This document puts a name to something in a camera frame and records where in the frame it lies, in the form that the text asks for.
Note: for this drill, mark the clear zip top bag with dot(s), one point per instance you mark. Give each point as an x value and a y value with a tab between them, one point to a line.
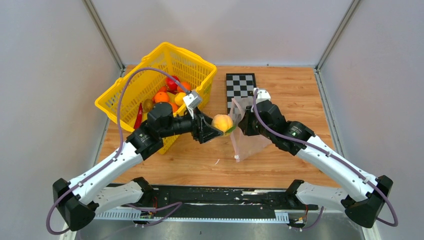
244	146

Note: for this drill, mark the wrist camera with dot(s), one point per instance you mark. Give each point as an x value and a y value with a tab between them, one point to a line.
261	95
192	101

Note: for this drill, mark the orange tangerine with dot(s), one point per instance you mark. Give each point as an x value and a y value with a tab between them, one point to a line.
161	97
174	107
186	86

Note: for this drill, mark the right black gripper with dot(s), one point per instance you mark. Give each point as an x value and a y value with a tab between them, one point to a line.
244	124

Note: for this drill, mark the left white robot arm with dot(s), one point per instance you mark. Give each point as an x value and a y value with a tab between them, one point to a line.
80	199

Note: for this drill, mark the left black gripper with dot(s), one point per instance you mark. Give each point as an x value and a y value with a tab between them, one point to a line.
201	122

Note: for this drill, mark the red apple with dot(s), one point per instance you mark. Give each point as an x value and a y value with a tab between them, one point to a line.
171	85

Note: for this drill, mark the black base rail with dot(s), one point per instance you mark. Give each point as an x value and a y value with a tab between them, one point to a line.
201	204

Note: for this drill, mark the red chili pepper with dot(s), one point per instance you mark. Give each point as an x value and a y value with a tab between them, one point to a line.
139	117

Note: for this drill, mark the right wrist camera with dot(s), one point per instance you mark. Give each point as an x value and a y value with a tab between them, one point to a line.
261	95

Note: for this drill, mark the brown kiwi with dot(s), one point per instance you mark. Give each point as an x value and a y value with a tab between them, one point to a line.
147	105

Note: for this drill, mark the yellow lemon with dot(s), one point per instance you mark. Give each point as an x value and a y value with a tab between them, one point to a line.
179	98

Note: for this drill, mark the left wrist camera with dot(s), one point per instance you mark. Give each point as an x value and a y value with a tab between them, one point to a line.
192	101

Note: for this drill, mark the yellow plastic basket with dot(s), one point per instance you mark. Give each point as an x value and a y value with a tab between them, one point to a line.
121	101

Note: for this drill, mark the black white checkerboard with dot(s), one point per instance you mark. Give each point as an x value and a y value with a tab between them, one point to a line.
239	85

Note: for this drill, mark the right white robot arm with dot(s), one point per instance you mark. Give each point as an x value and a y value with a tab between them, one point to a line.
362	196

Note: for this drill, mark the yellow peach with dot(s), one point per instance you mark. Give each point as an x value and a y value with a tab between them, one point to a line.
222	122

